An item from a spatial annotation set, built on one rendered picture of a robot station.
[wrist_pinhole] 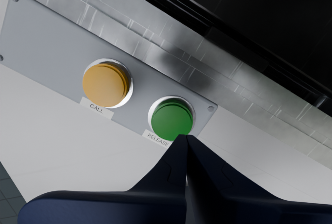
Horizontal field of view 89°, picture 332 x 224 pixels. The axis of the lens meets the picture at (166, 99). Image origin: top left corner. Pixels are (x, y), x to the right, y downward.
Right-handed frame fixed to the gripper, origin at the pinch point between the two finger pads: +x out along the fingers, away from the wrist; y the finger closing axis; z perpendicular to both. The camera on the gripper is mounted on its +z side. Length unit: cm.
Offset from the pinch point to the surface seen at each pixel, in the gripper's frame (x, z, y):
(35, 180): 20.2, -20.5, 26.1
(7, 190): 106, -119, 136
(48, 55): 10.1, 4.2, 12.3
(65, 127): 20.2, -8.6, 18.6
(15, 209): 106, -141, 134
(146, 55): 10.1, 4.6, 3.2
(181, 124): 8.9, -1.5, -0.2
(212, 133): 20.1, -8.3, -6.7
